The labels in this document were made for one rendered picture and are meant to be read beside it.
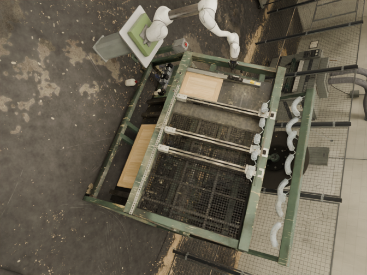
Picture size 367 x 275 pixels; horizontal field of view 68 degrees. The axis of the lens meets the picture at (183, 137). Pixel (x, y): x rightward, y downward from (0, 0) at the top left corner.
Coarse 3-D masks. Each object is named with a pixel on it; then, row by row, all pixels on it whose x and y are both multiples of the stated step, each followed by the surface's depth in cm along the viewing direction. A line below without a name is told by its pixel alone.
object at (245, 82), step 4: (188, 68) 354; (192, 68) 354; (192, 72) 353; (196, 72) 351; (200, 72) 350; (204, 72) 350; (208, 72) 349; (212, 76) 348; (216, 76) 346; (220, 76) 345; (224, 76) 345; (228, 80) 345; (232, 80) 343; (244, 80) 340; (248, 80) 340; (244, 84) 342; (248, 84) 340; (252, 84) 337; (260, 84) 337
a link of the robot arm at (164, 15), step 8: (208, 0) 263; (216, 0) 267; (160, 8) 298; (168, 8) 296; (184, 8) 280; (192, 8) 275; (200, 8) 268; (216, 8) 267; (160, 16) 294; (168, 16) 293; (176, 16) 288; (184, 16) 286; (168, 24) 301
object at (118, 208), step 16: (160, 64) 401; (192, 64) 381; (144, 80) 393; (128, 112) 373; (144, 112) 383; (160, 112) 364; (112, 144) 359; (96, 192) 333; (112, 192) 341; (128, 192) 334; (112, 208) 309; (144, 208) 308; (160, 224) 334
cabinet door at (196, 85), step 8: (184, 80) 350; (192, 80) 349; (200, 80) 348; (208, 80) 347; (216, 80) 346; (184, 88) 345; (192, 88) 344; (200, 88) 343; (208, 88) 342; (216, 88) 341; (192, 96) 339; (200, 96) 338; (208, 96) 338; (216, 96) 337
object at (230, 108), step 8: (184, 96) 334; (200, 104) 333; (208, 104) 327; (216, 104) 329; (224, 104) 325; (232, 112) 327; (240, 112) 322; (248, 112) 319; (256, 112) 318; (264, 112) 313; (272, 112) 312
